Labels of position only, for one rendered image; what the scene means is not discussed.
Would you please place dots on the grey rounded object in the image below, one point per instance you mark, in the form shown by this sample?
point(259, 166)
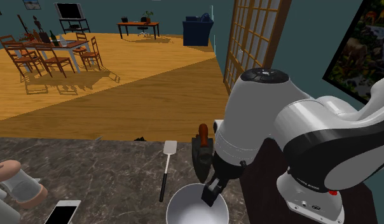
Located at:
point(3, 214)

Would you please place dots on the large framed nature painting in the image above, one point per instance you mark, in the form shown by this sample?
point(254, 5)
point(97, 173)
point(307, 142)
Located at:
point(362, 52)

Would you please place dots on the dark blue armchair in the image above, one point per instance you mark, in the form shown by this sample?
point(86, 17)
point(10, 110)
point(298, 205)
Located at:
point(196, 32)

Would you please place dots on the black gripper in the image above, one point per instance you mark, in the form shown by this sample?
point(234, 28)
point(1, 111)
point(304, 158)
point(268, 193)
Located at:
point(226, 167)

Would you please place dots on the white dining table with bottles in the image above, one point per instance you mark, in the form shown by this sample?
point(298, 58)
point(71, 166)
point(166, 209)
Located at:
point(68, 46)

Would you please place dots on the television on black stand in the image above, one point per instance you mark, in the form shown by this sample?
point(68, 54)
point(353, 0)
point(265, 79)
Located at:
point(69, 11)

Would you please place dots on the clear jar with tan lid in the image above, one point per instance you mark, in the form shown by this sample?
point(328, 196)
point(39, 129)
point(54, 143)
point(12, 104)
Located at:
point(20, 183)

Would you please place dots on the wooden lattice door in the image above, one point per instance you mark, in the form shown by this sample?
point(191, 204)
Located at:
point(257, 34)

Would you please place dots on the black office chair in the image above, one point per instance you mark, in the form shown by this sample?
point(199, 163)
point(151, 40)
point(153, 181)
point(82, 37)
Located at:
point(143, 28)

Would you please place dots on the brown desk with plant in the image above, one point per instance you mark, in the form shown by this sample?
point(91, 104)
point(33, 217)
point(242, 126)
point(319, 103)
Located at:
point(138, 24)

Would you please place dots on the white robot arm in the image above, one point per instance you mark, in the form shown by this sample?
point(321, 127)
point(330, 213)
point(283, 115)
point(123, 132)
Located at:
point(257, 118)

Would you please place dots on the white bowl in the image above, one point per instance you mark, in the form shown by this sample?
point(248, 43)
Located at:
point(189, 211)

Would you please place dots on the white smartphone with black screen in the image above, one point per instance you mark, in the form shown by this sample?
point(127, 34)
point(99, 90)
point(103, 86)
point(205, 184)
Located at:
point(61, 214)

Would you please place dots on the small framed wall picture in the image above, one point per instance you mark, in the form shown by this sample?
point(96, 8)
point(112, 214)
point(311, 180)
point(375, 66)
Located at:
point(32, 4)

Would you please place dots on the brown wooden chair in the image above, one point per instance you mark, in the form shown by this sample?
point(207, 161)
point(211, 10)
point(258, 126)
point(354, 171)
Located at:
point(91, 55)
point(81, 36)
point(57, 60)
point(21, 57)
point(7, 39)

